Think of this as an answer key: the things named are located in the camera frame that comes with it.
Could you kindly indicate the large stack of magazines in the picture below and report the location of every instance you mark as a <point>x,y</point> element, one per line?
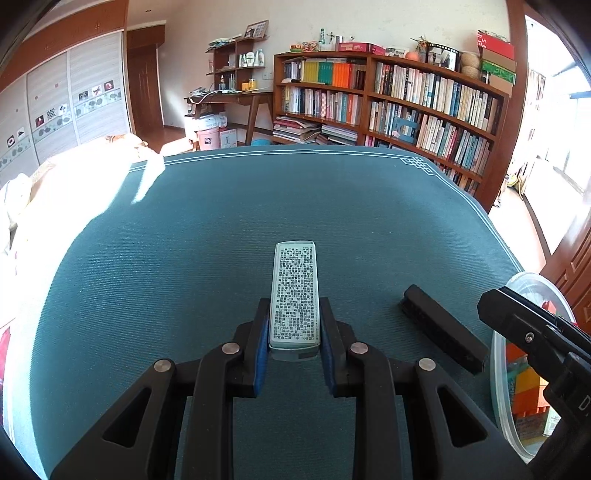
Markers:
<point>295,129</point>

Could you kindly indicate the picture frame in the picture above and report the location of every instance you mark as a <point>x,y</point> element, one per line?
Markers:
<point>256,29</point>

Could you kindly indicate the clear plastic container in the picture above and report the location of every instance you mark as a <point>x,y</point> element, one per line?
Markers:
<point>501,383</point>

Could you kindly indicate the tall red box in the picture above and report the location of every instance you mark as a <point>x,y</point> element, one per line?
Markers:
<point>496,44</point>

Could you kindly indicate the wooden writing desk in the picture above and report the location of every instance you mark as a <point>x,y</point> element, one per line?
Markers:
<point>240,97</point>

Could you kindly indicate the film strip photo frame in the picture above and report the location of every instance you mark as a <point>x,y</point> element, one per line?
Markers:
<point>443,55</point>

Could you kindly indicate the potted plant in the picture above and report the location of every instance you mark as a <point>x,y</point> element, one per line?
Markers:
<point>420,48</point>

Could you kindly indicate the yellow building brick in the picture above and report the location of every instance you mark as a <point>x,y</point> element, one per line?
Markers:
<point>528,392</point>

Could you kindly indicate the white sliding door wardrobe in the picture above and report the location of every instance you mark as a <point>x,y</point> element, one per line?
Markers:
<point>60,92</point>

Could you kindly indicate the wooden wall shelf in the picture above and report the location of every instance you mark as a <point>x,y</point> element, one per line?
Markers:
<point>231,55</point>

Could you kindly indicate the wooden bookshelf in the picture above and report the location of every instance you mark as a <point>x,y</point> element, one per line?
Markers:
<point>367,90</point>

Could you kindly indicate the white patterned box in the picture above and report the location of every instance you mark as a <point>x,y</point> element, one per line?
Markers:
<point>295,300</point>

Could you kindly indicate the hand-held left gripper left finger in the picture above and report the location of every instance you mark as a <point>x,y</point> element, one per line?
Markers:
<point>262,355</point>

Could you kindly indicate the green glass bottle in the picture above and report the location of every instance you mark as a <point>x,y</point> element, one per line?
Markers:
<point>321,39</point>

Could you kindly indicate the wooden room door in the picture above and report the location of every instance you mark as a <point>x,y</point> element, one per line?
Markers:
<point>145,83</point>

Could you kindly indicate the white plastic bag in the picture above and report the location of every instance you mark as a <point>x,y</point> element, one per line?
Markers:
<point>207,122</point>

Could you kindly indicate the green box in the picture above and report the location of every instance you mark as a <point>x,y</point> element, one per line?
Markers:
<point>498,69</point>

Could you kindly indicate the flat red box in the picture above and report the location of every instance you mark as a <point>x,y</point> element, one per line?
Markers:
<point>360,47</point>

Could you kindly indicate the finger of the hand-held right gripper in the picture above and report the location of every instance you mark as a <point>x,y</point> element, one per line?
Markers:
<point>561,319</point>
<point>512,318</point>

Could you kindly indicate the pink bin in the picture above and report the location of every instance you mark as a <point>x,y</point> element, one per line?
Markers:
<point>207,138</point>

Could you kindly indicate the small stack of magazines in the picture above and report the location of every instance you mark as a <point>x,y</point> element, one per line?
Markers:
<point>339,134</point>

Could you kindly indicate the ball of twine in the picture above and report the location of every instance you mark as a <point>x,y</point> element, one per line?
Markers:
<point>471,64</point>

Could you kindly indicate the black ribbed plastic piece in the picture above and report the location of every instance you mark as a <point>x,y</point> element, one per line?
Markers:
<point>443,327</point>

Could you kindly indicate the wooden cabinet door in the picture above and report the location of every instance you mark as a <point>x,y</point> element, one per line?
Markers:
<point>572,267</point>

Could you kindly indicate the cream duvet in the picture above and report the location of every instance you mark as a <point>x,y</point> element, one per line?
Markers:
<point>60,184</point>

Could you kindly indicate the teal fabric desktop cover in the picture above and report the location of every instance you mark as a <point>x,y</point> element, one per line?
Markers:
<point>207,230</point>

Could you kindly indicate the rows of shelved books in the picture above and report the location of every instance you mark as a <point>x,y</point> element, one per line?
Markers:
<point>415,92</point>

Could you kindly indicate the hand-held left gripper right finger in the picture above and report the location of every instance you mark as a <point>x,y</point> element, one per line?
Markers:
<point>327,360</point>

